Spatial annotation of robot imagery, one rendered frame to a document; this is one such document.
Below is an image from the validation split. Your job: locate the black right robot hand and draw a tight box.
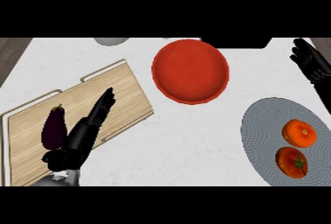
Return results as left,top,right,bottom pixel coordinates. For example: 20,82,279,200
287,38,331,116

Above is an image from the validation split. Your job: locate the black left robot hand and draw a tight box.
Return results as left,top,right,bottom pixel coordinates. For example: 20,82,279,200
41,87,116,172

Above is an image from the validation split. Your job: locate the orange round squash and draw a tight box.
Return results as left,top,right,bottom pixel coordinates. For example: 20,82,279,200
280,118,317,149

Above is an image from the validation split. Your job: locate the grey round placemat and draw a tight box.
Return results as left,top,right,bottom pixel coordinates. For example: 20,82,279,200
240,97,331,187

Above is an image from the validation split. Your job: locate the red bowl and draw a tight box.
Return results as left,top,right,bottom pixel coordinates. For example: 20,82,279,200
150,38,230,106

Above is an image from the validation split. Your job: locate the dark purple eggplant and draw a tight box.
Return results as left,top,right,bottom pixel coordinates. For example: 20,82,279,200
39,104,69,151

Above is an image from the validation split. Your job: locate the wooden cutting board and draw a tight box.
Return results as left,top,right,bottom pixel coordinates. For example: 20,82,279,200
0,59,154,187

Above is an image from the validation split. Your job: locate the grey round object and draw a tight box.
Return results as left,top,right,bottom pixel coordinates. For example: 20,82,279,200
92,38,129,47

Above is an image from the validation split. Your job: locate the red tomato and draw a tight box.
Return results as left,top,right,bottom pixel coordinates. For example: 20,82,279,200
273,146,308,179

